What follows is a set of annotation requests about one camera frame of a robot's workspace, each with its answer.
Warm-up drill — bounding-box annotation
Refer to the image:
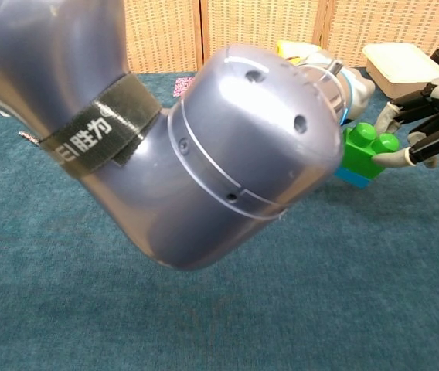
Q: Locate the beige lidded lunch box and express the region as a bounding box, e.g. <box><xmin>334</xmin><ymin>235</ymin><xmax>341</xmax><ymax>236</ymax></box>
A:
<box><xmin>361</xmin><ymin>42</ymin><xmax>439</xmax><ymax>97</ymax></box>

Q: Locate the pink patterned card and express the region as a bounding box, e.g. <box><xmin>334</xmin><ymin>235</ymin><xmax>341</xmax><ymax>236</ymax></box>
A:
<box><xmin>172</xmin><ymin>76</ymin><xmax>196</xmax><ymax>98</ymax></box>

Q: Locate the blue carpet table cover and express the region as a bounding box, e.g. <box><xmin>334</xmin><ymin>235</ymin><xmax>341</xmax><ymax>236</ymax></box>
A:
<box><xmin>0</xmin><ymin>65</ymin><xmax>439</xmax><ymax>371</ymax></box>

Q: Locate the black velcro strap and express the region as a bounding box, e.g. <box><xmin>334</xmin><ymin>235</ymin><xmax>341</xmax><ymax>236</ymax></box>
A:
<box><xmin>36</xmin><ymin>71</ymin><xmax>162</xmax><ymax>181</ymax></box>

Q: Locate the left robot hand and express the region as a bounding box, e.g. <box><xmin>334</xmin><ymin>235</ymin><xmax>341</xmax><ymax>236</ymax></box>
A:
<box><xmin>347</xmin><ymin>67</ymin><xmax>377</xmax><ymax>121</ymax></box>

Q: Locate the yellow red snack bag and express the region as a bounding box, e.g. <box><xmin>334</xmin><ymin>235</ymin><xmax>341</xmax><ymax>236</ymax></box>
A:
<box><xmin>275</xmin><ymin>39</ymin><xmax>323</xmax><ymax>66</ymax></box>

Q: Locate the blue toy brick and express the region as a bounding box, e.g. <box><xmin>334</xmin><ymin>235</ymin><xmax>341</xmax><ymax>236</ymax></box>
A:
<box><xmin>334</xmin><ymin>165</ymin><xmax>373</xmax><ymax>189</ymax></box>

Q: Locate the silver beaded chain piece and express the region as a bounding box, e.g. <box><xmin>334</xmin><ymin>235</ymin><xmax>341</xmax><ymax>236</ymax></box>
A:
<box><xmin>18</xmin><ymin>131</ymin><xmax>42</xmax><ymax>148</ymax></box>

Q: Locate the green toy brick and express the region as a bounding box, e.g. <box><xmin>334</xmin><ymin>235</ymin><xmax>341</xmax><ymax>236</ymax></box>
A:
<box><xmin>338</xmin><ymin>121</ymin><xmax>402</xmax><ymax>182</ymax></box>

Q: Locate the woven folding screen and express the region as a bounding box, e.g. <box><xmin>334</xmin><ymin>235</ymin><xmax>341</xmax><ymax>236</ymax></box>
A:
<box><xmin>122</xmin><ymin>0</ymin><xmax>439</xmax><ymax>74</ymax></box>

